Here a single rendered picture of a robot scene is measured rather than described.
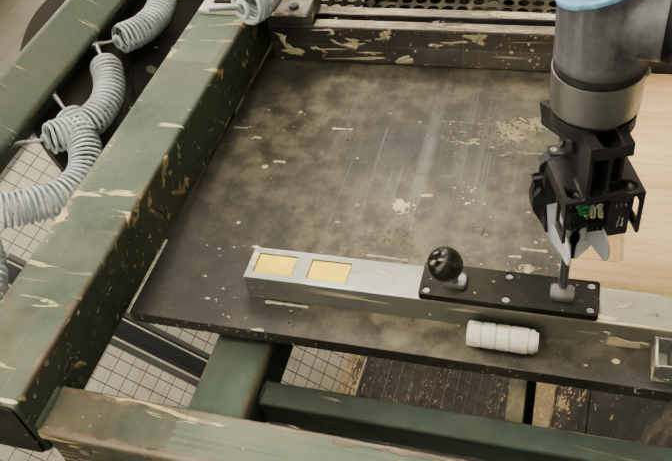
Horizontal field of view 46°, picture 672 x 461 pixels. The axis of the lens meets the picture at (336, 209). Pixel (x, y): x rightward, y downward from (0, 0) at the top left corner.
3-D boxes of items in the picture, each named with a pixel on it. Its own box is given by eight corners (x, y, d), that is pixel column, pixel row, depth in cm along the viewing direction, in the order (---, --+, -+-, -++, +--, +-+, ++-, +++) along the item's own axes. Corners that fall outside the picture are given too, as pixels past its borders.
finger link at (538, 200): (530, 234, 81) (534, 171, 75) (527, 224, 82) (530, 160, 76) (577, 227, 81) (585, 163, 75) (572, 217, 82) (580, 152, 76)
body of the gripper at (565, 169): (557, 249, 73) (567, 151, 65) (533, 186, 80) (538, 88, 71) (640, 236, 73) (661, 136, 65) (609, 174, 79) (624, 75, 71)
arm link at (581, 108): (540, 46, 68) (636, 31, 68) (538, 89, 71) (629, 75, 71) (566, 99, 63) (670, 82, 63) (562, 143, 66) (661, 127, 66)
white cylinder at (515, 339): (465, 350, 92) (536, 361, 90) (465, 335, 90) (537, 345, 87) (469, 329, 94) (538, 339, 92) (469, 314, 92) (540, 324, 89)
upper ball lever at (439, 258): (470, 300, 93) (459, 281, 80) (438, 296, 94) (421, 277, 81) (474, 268, 94) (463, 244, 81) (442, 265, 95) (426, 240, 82)
